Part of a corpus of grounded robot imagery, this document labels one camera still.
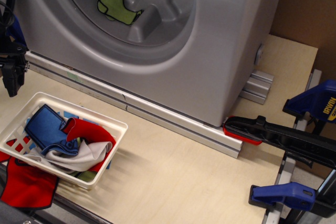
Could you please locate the short aluminium extrusion piece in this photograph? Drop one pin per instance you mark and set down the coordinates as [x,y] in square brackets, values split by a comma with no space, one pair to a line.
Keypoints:
[257,87]

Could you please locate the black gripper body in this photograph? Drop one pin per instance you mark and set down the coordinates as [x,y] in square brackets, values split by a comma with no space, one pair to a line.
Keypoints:
[13,55]

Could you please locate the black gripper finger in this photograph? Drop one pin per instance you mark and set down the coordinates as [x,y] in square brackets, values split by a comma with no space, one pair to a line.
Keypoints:
[13,76]

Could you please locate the blue cloth with black trim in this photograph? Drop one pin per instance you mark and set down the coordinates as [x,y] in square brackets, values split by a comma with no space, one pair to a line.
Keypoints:
[44,128]

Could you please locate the brown cardboard box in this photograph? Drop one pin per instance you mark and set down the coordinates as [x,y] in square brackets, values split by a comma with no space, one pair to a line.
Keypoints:
[311,22]

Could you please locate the long aluminium extrusion rail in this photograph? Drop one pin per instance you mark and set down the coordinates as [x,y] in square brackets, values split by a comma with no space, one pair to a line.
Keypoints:
[210,136]

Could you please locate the grey toy washing machine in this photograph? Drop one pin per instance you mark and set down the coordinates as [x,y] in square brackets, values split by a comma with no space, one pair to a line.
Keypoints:
[190,56]

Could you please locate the green cloth with black trim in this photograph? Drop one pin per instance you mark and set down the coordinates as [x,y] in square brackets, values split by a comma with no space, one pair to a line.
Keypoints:
[115,10]

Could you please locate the blue clamp lower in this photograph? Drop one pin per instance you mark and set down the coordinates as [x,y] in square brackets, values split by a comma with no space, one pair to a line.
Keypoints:
[293,195]

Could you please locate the green cloth at basket bottom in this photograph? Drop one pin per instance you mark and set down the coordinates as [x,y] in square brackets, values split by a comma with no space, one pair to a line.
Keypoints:
[86,176]

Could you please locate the grey white cloth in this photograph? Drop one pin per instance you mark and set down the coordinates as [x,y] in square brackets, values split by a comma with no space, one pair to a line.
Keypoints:
[90,157]

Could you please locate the red cloth in basket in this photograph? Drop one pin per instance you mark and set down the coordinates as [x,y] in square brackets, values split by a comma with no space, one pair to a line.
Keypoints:
[87,131]

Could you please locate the black red bar clamp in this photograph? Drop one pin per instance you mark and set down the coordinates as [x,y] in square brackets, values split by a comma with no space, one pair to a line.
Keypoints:
[299,145]

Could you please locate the red cloth under basket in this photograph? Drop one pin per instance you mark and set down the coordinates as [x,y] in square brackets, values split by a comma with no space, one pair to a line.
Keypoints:
[27,187]

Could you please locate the blue Irwin clamp upper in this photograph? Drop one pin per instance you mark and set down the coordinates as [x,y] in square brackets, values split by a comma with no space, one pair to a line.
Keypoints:
[319,101]

